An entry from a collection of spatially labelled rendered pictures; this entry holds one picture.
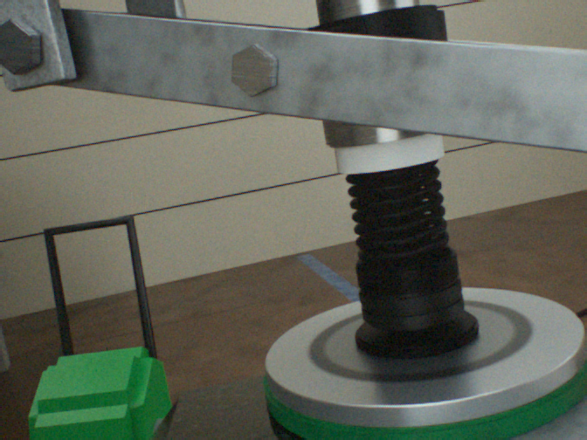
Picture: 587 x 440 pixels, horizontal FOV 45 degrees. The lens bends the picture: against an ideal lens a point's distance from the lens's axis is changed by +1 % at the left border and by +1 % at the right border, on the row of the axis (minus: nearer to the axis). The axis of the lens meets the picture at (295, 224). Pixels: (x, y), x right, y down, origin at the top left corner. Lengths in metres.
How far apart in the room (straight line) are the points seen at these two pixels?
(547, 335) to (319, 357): 0.15
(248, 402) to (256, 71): 0.23
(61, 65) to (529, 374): 0.33
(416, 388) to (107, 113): 4.40
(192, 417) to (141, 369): 1.11
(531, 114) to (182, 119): 4.41
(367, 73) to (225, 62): 0.09
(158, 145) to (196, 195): 0.42
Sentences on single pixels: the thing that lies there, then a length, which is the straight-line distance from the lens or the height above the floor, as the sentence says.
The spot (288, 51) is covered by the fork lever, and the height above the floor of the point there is 1.10.
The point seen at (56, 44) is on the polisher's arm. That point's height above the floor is 1.13.
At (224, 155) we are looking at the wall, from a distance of 4.79.
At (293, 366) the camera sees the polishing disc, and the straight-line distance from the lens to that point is 0.48.
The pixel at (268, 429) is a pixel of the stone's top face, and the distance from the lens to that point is 0.47.
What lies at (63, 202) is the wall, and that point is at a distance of 4.79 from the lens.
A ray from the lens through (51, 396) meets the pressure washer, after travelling 1.64.
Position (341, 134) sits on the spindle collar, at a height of 1.04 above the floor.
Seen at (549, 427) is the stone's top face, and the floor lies 0.87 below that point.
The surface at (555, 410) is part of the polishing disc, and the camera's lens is 0.44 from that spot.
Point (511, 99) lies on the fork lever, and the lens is 0.39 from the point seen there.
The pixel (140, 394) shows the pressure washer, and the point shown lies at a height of 0.51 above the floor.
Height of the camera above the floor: 1.07
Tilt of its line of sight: 10 degrees down
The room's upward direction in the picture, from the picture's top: 10 degrees counter-clockwise
